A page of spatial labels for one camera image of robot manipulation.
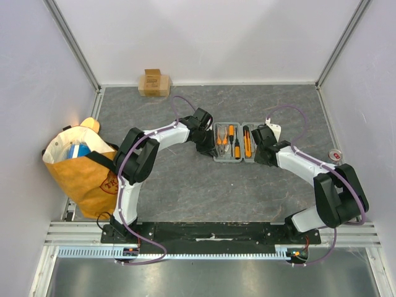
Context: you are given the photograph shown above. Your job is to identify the brown paper tote bag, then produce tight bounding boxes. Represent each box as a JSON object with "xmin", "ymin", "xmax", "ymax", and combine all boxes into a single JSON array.
[{"xmin": 42, "ymin": 126, "xmax": 118, "ymax": 220}]

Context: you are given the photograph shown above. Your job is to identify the orange pliers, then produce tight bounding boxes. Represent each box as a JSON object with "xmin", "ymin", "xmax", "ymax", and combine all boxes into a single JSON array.
[{"xmin": 216, "ymin": 125, "xmax": 228, "ymax": 157}]

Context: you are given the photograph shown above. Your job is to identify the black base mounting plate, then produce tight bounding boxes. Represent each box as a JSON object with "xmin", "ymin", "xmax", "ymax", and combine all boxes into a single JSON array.
[{"xmin": 100, "ymin": 222, "xmax": 322, "ymax": 247}]

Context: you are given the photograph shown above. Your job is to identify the blue box in bag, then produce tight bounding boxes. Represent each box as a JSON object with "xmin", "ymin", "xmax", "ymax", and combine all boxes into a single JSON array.
[{"xmin": 67, "ymin": 144, "xmax": 91, "ymax": 159}]

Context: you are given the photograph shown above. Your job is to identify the white slotted cable duct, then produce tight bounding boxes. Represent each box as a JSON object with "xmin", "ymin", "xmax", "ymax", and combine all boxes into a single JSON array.
[{"xmin": 58, "ymin": 246, "xmax": 290, "ymax": 260}]

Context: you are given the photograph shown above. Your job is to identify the orange black screwdriver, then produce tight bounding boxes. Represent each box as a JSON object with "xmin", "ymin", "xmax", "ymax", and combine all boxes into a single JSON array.
[
  {"xmin": 234, "ymin": 128, "xmax": 241, "ymax": 160},
  {"xmin": 228, "ymin": 124, "xmax": 235, "ymax": 145}
]

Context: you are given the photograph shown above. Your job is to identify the grey plastic tool case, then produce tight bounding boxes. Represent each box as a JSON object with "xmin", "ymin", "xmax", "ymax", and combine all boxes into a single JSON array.
[{"xmin": 213, "ymin": 122, "xmax": 262, "ymax": 163}]

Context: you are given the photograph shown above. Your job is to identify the tan wooden object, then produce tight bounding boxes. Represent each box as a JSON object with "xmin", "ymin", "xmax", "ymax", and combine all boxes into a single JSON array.
[{"xmin": 80, "ymin": 117, "xmax": 100, "ymax": 134}]

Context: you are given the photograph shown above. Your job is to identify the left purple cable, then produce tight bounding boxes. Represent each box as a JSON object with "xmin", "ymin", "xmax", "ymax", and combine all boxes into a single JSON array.
[{"xmin": 114, "ymin": 95, "xmax": 199, "ymax": 267}]

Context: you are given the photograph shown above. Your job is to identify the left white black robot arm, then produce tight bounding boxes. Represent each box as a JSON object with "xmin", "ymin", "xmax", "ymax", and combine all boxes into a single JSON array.
[{"xmin": 110, "ymin": 108, "xmax": 218, "ymax": 243}]

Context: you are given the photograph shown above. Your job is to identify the purple cable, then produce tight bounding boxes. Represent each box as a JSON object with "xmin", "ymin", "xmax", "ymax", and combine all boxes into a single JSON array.
[
  {"xmin": 114, "ymin": 95, "xmax": 199, "ymax": 267},
  {"xmin": 265, "ymin": 105, "xmax": 366, "ymax": 267}
]

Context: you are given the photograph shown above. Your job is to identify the small cardboard box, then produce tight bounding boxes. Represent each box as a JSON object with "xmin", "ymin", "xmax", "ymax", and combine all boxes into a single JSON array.
[{"xmin": 138, "ymin": 69, "xmax": 171, "ymax": 97}]

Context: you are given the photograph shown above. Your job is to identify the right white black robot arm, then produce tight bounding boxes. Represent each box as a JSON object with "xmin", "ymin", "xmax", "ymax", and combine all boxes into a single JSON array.
[{"xmin": 252, "ymin": 124, "xmax": 369, "ymax": 244}]

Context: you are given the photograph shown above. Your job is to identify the aluminium frame rail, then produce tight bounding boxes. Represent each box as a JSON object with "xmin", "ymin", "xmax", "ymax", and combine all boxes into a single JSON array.
[{"xmin": 45, "ymin": 222, "xmax": 381, "ymax": 248}]

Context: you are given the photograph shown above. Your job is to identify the orange utility knife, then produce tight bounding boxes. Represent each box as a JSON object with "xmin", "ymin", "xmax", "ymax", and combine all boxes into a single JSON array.
[{"xmin": 243, "ymin": 125, "xmax": 252, "ymax": 158}]

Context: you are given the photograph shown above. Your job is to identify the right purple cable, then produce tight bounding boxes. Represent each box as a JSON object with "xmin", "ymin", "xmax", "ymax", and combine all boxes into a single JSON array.
[{"xmin": 265, "ymin": 105, "xmax": 366, "ymax": 267}]

